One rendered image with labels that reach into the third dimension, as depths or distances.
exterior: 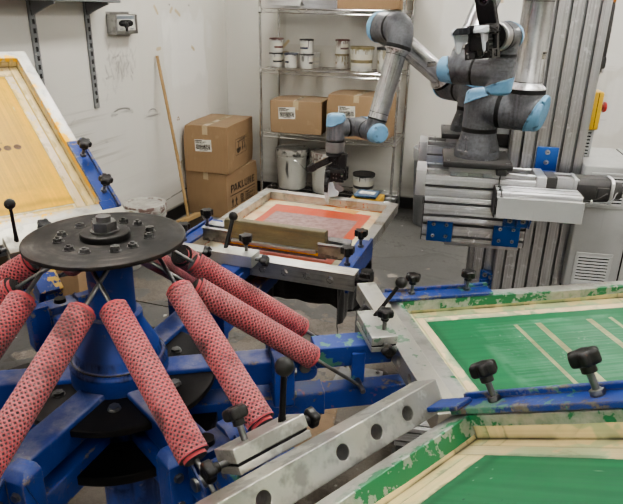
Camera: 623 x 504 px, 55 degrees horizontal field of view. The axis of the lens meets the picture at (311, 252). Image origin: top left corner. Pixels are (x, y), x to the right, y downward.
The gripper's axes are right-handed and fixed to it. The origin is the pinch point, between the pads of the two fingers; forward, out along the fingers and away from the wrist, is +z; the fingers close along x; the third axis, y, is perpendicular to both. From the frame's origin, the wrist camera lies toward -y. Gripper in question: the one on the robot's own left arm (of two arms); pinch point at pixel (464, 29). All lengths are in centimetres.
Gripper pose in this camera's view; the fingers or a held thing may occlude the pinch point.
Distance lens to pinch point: 155.3
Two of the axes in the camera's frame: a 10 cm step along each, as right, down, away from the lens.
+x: -8.2, -1.0, 5.7
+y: 0.9, 9.5, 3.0
